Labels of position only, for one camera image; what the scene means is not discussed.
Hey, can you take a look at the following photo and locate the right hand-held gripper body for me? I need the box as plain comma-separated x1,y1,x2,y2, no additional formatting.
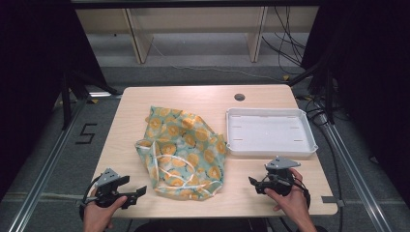
264,156,302,197

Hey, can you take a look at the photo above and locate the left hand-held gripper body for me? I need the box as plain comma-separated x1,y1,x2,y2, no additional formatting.
94,167,131,209

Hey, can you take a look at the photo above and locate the white plastic tray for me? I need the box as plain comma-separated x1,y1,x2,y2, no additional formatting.
224,107,319,158

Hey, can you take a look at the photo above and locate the orange print fabric bag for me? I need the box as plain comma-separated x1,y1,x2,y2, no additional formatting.
134,105,228,201

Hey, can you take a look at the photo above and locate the person's right hand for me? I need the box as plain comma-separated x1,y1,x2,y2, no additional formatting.
264,167,311,224

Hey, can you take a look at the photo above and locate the person's left hand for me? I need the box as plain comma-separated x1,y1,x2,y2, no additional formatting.
82,188,129,232

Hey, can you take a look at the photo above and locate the grey tape strip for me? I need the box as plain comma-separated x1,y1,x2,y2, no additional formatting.
321,195,345,208

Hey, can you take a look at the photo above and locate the person's dark clothing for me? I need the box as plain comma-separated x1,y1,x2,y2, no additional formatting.
133,217,270,232

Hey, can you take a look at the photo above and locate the black metal stand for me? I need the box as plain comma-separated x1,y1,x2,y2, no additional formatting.
61,68,121,131
285,51,337,126

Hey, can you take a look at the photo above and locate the black curtain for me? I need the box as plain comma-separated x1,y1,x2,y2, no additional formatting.
0,0,109,202
301,0,410,207

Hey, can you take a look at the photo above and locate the light wooden shelf unit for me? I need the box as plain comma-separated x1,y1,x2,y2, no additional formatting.
74,6,320,65

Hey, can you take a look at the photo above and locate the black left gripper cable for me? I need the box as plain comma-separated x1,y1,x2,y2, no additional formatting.
78,175,102,220

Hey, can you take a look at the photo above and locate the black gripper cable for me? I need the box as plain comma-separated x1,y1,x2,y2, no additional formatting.
291,176,312,209
78,175,102,220

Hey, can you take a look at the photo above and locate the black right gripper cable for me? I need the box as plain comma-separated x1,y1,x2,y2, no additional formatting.
291,176,312,209

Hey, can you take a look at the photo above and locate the aluminium floor rail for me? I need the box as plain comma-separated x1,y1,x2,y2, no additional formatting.
7,98,89,232
313,110,395,232

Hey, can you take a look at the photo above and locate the black floor cable bundle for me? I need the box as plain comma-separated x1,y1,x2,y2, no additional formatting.
260,6,323,75

